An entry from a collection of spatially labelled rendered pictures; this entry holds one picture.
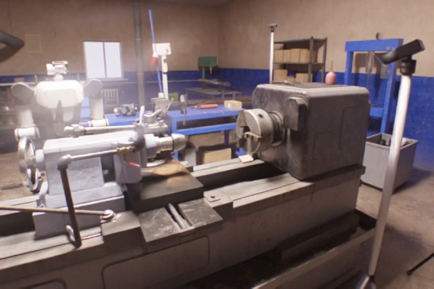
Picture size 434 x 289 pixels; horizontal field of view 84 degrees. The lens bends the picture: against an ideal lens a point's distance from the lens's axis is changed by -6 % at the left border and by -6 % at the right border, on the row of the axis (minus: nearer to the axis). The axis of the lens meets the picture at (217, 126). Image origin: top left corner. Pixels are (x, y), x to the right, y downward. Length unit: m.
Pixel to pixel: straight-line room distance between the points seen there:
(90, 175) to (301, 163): 1.04
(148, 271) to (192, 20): 8.31
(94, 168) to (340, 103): 1.29
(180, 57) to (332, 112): 7.51
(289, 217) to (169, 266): 0.69
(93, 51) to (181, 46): 2.68
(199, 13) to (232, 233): 8.28
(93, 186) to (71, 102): 0.83
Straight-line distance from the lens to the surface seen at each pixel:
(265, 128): 1.39
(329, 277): 2.06
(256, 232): 1.43
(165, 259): 1.24
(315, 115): 1.44
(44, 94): 1.85
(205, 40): 9.10
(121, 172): 1.14
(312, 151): 1.49
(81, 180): 1.16
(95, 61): 8.52
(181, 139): 1.26
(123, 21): 8.40
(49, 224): 1.19
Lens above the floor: 1.47
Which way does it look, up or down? 14 degrees down
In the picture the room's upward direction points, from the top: straight up
